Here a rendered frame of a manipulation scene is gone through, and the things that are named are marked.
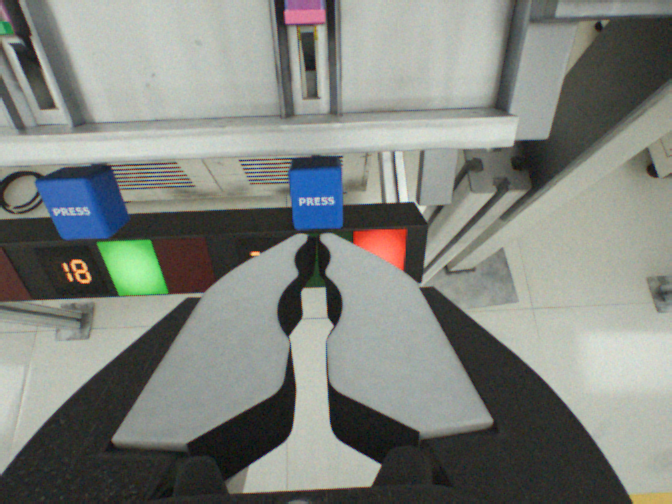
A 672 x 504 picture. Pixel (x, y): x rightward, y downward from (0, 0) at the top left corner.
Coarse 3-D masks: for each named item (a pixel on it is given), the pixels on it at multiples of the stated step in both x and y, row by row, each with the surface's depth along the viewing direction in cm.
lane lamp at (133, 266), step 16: (144, 240) 19; (112, 256) 19; (128, 256) 19; (144, 256) 19; (112, 272) 20; (128, 272) 20; (144, 272) 20; (160, 272) 20; (128, 288) 20; (144, 288) 20; (160, 288) 20
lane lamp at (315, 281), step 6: (306, 234) 19; (312, 234) 19; (318, 234) 19; (336, 234) 19; (342, 234) 19; (348, 234) 19; (348, 240) 19; (318, 270) 20; (318, 276) 20; (312, 282) 20; (318, 282) 20; (324, 282) 20
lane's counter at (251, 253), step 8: (240, 240) 19; (248, 240) 19; (256, 240) 19; (264, 240) 19; (272, 240) 19; (280, 240) 19; (240, 248) 19; (248, 248) 19; (256, 248) 19; (264, 248) 19; (240, 256) 19; (248, 256) 19; (240, 264) 20
